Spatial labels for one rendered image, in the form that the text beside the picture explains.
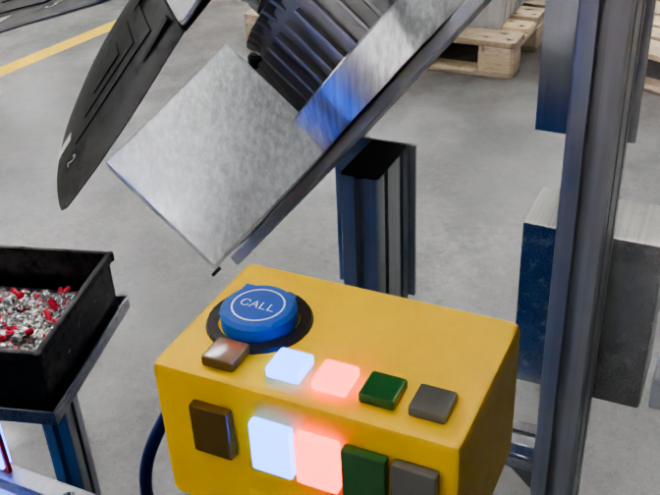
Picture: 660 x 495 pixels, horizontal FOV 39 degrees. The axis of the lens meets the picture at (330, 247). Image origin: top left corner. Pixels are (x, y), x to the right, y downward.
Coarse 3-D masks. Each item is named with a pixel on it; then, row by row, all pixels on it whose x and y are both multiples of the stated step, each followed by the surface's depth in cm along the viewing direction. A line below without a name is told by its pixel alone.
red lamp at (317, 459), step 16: (304, 432) 43; (304, 448) 42; (320, 448) 42; (336, 448) 42; (304, 464) 43; (320, 464) 43; (336, 464) 42; (304, 480) 44; (320, 480) 43; (336, 480) 43
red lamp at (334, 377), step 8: (328, 360) 44; (320, 368) 43; (328, 368) 43; (336, 368) 43; (344, 368) 43; (352, 368) 43; (320, 376) 43; (328, 376) 43; (336, 376) 43; (344, 376) 43; (352, 376) 43; (312, 384) 43; (320, 384) 42; (328, 384) 42; (336, 384) 42; (344, 384) 42; (352, 384) 43; (328, 392) 42; (336, 392) 42; (344, 392) 42
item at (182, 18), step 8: (168, 0) 90; (176, 0) 89; (184, 0) 89; (192, 0) 87; (200, 0) 87; (176, 8) 89; (184, 8) 88; (192, 8) 87; (176, 16) 89; (184, 16) 88; (184, 24) 88
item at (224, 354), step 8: (216, 344) 45; (224, 344) 45; (232, 344) 45; (240, 344) 45; (208, 352) 45; (216, 352) 45; (224, 352) 45; (232, 352) 45; (240, 352) 45; (248, 352) 45; (208, 360) 44; (216, 360) 44; (224, 360) 44; (232, 360) 44; (240, 360) 44; (224, 368) 44; (232, 368) 44
